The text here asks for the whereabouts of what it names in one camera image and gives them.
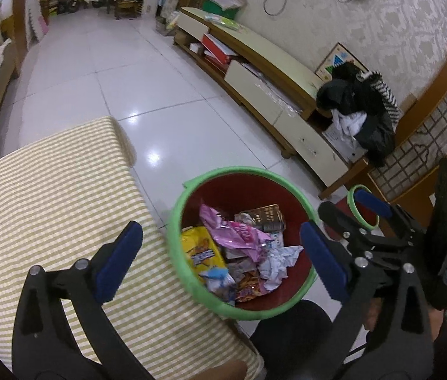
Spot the person's right hand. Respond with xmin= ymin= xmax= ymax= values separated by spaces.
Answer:
xmin=364 ymin=295 xmax=446 ymax=343

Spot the long television cabinet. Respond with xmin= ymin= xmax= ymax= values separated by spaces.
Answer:
xmin=174 ymin=7 xmax=371 ymax=200

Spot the green box with papers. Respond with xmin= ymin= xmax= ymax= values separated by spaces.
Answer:
xmin=202 ymin=0 xmax=248 ymax=18

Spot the white balance bike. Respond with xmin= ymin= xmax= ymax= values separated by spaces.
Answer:
xmin=57 ymin=0 xmax=107 ymax=14

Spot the framed triangle puzzle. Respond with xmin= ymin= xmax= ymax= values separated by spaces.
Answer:
xmin=314 ymin=42 xmax=369 ymax=82

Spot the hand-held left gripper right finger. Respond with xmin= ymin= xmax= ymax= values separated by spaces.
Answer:
xmin=300 ymin=221 xmax=435 ymax=380

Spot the person's left hand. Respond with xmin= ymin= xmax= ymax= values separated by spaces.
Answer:
xmin=204 ymin=359 xmax=248 ymax=380

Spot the small pink snack bag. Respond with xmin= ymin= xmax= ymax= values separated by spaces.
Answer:
xmin=200 ymin=205 xmax=274 ymax=262

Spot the red bin with green rim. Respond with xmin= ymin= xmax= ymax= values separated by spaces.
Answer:
xmin=168 ymin=166 xmax=319 ymax=321

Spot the dark clothes pile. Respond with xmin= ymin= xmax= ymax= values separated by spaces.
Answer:
xmin=316 ymin=62 xmax=404 ymax=167

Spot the person's leg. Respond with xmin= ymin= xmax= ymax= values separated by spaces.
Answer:
xmin=249 ymin=300 xmax=351 ymax=380

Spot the wooden lattice screen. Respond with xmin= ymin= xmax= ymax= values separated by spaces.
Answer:
xmin=368 ymin=28 xmax=447 ymax=206

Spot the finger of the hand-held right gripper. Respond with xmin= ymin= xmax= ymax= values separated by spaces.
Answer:
xmin=318 ymin=201 xmax=372 ymax=248
xmin=353 ymin=189 xmax=418 ymax=238

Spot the striped tablecloth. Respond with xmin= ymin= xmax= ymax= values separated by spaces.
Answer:
xmin=0 ymin=117 xmax=266 ymax=380

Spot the white paper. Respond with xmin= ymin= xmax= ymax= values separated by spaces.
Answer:
xmin=257 ymin=244 xmax=304 ymax=291

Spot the small green-rimmed red bin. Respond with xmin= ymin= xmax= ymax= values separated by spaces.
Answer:
xmin=332 ymin=185 xmax=381 ymax=242

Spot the yellow carton box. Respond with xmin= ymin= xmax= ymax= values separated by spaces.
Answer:
xmin=181 ymin=225 xmax=228 ymax=276

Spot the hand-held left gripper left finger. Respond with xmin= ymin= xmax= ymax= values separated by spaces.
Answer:
xmin=11 ymin=220 xmax=157 ymax=380

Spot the white cloth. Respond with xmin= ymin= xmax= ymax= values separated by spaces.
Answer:
xmin=332 ymin=110 xmax=367 ymax=139

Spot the red folder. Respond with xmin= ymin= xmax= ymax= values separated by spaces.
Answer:
xmin=201 ymin=34 xmax=240 ymax=66

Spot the pink white foam mat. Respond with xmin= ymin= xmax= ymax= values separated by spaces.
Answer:
xmin=29 ymin=8 xmax=50 ymax=42

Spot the brown carton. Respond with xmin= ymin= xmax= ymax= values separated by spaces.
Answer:
xmin=235 ymin=205 xmax=285 ymax=232

